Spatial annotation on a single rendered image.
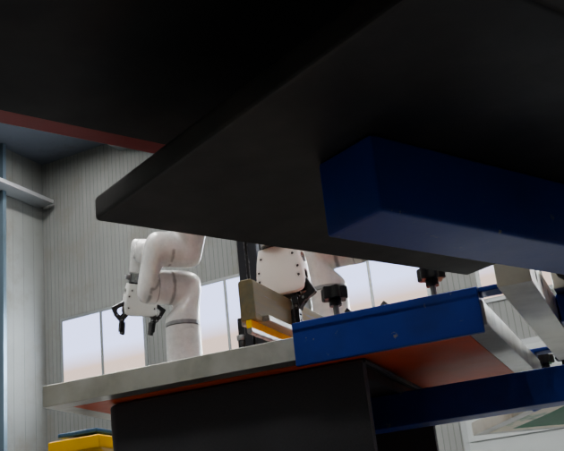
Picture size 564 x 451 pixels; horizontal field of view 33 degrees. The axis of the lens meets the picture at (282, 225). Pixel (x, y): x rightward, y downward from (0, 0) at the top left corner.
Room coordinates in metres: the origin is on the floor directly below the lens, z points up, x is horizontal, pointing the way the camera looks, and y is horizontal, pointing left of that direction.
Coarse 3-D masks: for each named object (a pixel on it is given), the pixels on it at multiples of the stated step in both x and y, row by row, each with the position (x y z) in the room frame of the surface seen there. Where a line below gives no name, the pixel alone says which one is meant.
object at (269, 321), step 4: (264, 316) 1.67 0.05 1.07; (268, 316) 1.67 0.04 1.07; (264, 320) 1.67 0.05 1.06; (268, 320) 1.67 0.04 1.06; (272, 320) 1.68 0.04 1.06; (276, 320) 1.69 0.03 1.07; (280, 320) 1.72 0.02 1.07; (244, 324) 1.68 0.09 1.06; (264, 324) 1.69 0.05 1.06; (268, 324) 1.70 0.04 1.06; (272, 324) 1.70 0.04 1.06; (276, 324) 1.70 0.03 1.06; (280, 324) 1.71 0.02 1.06; (284, 324) 1.73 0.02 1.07; (288, 324) 1.75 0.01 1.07; (272, 328) 1.74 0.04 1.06; (276, 328) 1.74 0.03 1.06; (280, 328) 1.74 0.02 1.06; (284, 328) 1.75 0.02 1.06; (288, 328) 1.75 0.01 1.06; (280, 332) 1.77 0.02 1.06; (284, 332) 1.78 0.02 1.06; (288, 332) 1.78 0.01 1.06; (292, 332) 1.78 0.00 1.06; (292, 336) 1.82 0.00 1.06
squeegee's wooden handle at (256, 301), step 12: (240, 288) 1.65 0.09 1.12; (252, 288) 1.64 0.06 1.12; (264, 288) 1.69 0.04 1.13; (240, 300) 1.65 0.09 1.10; (252, 300) 1.64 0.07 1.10; (264, 300) 1.69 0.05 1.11; (276, 300) 1.74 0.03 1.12; (288, 300) 1.80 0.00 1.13; (252, 312) 1.64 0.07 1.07; (264, 312) 1.68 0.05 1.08; (276, 312) 1.73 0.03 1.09; (288, 312) 1.80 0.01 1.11; (312, 312) 1.93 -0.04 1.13
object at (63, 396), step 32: (224, 352) 1.55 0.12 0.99; (256, 352) 1.53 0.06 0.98; (288, 352) 1.51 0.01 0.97; (512, 352) 1.63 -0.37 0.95; (64, 384) 1.66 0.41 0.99; (96, 384) 1.64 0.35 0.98; (128, 384) 1.61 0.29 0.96; (160, 384) 1.59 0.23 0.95; (192, 384) 1.61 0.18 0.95; (96, 416) 1.82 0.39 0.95
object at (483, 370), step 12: (432, 372) 1.75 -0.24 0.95; (444, 372) 1.76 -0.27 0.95; (456, 372) 1.77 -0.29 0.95; (468, 372) 1.79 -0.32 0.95; (480, 372) 1.80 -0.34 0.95; (492, 372) 1.82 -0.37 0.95; (504, 372) 1.83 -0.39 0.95; (420, 384) 1.86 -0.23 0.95; (432, 384) 1.87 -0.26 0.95; (444, 384) 1.89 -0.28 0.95
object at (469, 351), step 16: (464, 336) 1.47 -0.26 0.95; (384, 352) 1.52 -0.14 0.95; (400, 352) 1.53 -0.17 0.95; (416, 352) 1.55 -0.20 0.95; (432, 352) 1.56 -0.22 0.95; (448, 352) 1.57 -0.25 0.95; (464, 352) 1.59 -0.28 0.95; (480, 352) 1.60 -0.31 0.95; (288, 368) 1.56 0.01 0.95; (304, 368) 1.58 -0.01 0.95; (384, 368) 1.65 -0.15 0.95; (400, 368) 1.67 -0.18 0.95; (416, 368) 1.69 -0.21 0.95; (432, 368) 1.70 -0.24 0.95; (208, 384) 1.63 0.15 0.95; (224, 384) 1.64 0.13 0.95; (112, 400) 1.68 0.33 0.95; (128, 400) 1.69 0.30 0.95
